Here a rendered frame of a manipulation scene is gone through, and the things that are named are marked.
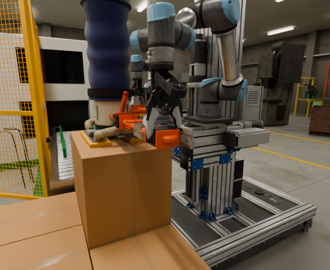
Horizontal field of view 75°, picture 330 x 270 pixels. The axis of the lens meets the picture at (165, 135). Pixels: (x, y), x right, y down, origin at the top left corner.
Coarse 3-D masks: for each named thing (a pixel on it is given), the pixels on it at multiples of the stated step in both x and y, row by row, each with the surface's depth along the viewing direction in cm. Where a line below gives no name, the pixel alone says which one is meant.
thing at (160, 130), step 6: (156, 126) 65; (162, 126) 65; (168, 126) 65; (156, 132) 58; (162, 132) 58; (168, 132) 59; (174, 132) 60; (156, 138) 58; (156, 144) 58; (162, 144) 59; (168, 144) 60; (174, 144) 61
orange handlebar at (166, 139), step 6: (138, 108) 147; (144, 108) 139; (126, 120) 84; (132, 120) 84; (138, 120) 84; (126, 126) 85; (132, 126) 78; (144, 132) 68; (162, 138) 58; (168, 138) 58; (174, 138) 58
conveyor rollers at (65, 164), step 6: (66, 132) 334; (60, 138) 298; (66, 138) 294; (60, 144) 266; (66, 144) 262; (60, 150) 236; (66, 150) 238; (60, 156) 218; (66, 156) 214; (60, 162) 196; (66, 162) 197; (72, 162) 199; (60, 168) 186; (66, 168) 182; (72, 168) 183; (60, 174) 171; (66, 174) 173; (72, 174) 175
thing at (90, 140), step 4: (92, 128) 118; (80, 132) 123; (84, 132) 120; (84, 136) 112; (88, 136) 110; (92, 136) 110; (88, 140) 103; (92, 140) 101; (100, 140) 101; (104, 140) 101; (108, 140) 103; (88, 144) 99; (92, 144) 97; (96, 144) 98; (100, 144) 98; (104, 144) 99; (108, 144) 100
